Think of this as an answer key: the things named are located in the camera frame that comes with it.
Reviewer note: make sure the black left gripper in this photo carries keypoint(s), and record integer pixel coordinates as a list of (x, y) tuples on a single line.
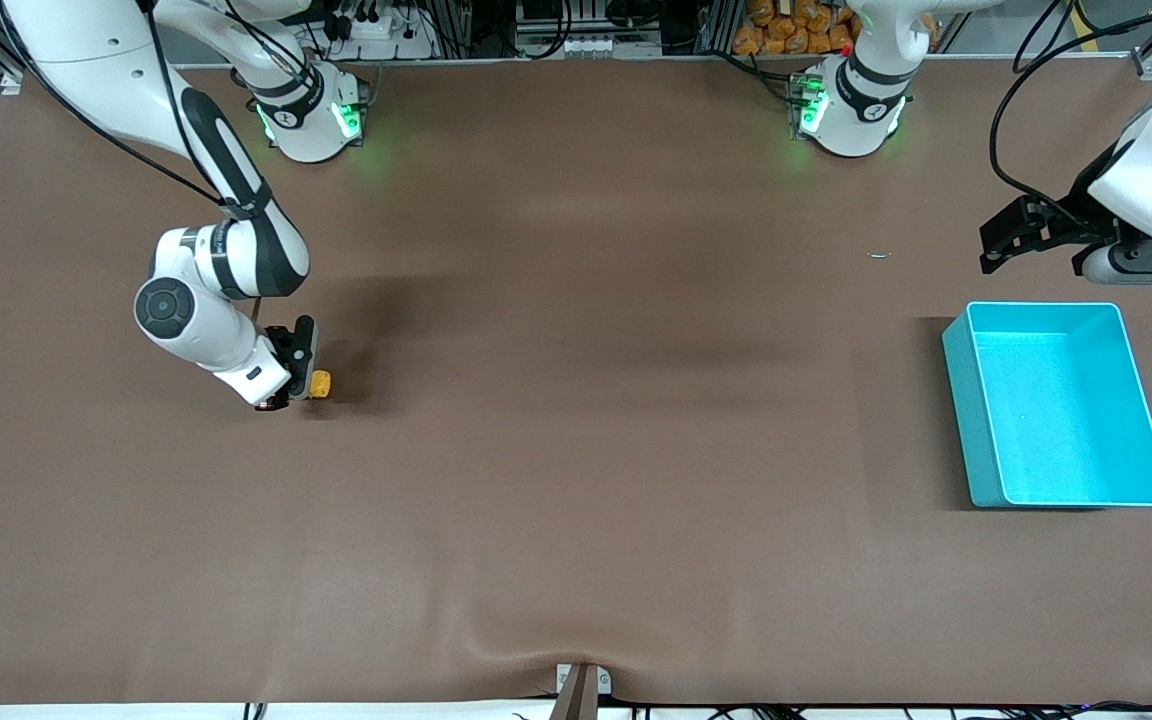
[(1071, 222)]

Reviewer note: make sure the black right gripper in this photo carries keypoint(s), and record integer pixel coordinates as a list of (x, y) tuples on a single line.
[(285, 344)]

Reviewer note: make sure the yellow beetle toy car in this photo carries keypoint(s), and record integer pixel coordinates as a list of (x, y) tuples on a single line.
[(321, 385)]

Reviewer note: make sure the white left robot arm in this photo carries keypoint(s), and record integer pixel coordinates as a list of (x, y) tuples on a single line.
[(856, 120)]

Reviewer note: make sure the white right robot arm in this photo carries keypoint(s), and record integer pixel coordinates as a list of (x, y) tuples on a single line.
[(96, 50)]

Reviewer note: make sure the teal plastic bin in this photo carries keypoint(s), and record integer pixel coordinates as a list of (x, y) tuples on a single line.
[(1066, 420)]

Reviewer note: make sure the pile of orange packets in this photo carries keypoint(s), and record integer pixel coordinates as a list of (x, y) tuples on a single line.
[(796, 30)]

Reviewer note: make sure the brown table mat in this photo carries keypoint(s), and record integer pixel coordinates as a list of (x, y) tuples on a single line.
[(576, 400)]

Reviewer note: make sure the white power strip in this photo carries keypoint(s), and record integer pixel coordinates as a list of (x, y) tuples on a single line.
[(376, 30)]

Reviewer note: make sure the grey electronics rack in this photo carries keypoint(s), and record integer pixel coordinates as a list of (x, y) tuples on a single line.
[(586, 45)]

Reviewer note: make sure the brown wedge post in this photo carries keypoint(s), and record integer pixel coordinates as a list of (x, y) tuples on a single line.
[(576, 700)]

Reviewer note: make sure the grey metal edge bracket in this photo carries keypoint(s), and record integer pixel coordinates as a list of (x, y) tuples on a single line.
[(603, 683)]

